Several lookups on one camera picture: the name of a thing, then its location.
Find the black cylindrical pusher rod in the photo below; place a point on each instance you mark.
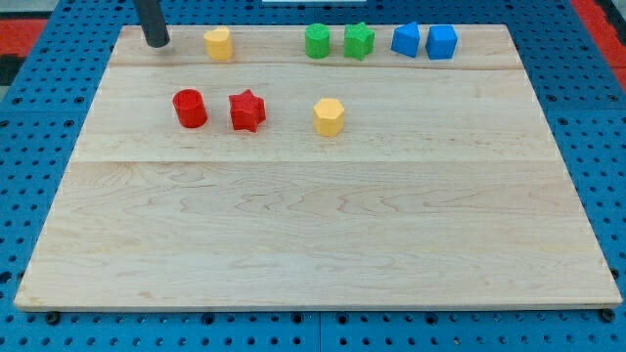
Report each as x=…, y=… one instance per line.
x=152, y=21

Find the green cylinder block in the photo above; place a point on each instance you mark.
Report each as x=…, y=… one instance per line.
x=317, y=41

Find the yellow hexagon block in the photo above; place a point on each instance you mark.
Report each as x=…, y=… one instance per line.
x=328, y=117

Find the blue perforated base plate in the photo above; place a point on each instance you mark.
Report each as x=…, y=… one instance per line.
x=45, y=99

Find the red cylinder block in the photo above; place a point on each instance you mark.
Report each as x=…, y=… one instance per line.
x=190, y=108

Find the blue triangular prism block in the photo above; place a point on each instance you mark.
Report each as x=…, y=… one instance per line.
x=406, y=39

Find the green star block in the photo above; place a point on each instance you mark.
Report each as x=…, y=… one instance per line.
x=358, y=41

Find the yellow heart block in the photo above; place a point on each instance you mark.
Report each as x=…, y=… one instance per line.
x=218, y=43

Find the light wooden board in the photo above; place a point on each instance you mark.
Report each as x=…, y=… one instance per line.
x=445, y=189

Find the blue cube block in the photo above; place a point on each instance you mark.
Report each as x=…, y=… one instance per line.
x=441, y=42

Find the red star block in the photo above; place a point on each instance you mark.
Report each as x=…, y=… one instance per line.
x=247, y=111

